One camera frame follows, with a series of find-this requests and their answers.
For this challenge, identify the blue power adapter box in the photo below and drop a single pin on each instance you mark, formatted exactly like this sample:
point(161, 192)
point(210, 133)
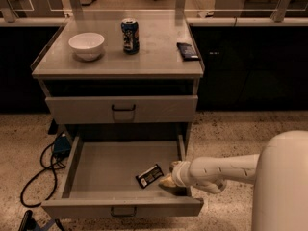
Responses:
point(61, 145)

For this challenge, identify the dark blue snack bar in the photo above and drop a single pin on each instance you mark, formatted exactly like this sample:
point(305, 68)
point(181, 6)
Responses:
point(187, 52)

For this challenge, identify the grey drawer cabinet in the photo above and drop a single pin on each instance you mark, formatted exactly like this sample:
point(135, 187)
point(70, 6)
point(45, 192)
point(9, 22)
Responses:
point(156, 70)

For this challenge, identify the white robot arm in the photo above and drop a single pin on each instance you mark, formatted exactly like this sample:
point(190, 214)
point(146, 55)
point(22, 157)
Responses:
point(278, 174)

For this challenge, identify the open grey middle drawer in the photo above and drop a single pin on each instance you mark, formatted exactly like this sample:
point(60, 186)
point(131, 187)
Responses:
point(101, 175)

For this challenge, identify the grey background table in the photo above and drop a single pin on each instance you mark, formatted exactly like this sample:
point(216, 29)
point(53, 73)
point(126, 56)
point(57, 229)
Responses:
point(258, 8)

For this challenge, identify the black drawer handle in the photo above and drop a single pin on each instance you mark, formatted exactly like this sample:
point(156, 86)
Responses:
point(123, 109)
point(123, 212)

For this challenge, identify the white ceramic bowl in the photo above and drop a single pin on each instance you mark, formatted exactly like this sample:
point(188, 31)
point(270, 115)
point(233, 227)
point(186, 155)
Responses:
point(87, 46)

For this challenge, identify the black rxbar chocolate bar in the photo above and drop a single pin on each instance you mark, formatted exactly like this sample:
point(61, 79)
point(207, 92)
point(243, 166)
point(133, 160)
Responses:
point(149, 176)

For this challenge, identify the blue soda can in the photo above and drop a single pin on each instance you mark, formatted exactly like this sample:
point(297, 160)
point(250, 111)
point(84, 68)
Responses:
point(130, 31)

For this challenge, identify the black top drawer handle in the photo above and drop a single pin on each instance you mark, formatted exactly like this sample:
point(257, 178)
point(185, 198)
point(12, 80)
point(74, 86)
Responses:
point(123, 109)

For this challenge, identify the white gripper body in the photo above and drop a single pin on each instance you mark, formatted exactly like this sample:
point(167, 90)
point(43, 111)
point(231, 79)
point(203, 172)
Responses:
point(179, 174)

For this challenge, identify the closed grey top drawer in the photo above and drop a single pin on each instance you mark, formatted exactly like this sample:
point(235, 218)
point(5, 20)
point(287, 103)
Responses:
point(97, 109)

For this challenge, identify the black middle drawer handle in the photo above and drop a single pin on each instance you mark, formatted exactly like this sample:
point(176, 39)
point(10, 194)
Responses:
point(123, 212)

